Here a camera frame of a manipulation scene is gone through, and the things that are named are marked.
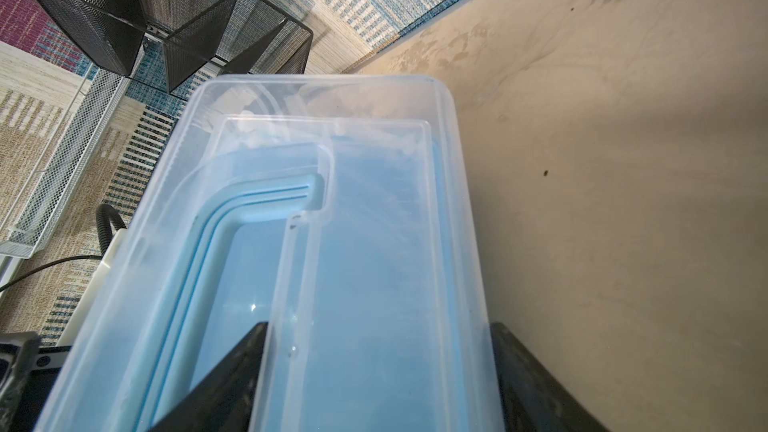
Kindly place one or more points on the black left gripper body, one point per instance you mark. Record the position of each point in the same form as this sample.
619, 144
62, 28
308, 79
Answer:
28, 374

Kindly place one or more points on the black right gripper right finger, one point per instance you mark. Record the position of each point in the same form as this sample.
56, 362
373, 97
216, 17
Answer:
532, 398

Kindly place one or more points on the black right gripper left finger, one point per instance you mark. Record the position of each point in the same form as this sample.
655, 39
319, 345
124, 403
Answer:
223, 400

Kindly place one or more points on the blue plastic tool box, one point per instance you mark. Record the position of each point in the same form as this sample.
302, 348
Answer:
333, 208

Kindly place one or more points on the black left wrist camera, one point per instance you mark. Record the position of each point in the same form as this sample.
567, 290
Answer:
98, 279

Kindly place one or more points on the black wire mesh shelf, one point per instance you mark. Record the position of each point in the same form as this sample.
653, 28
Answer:
237, 36

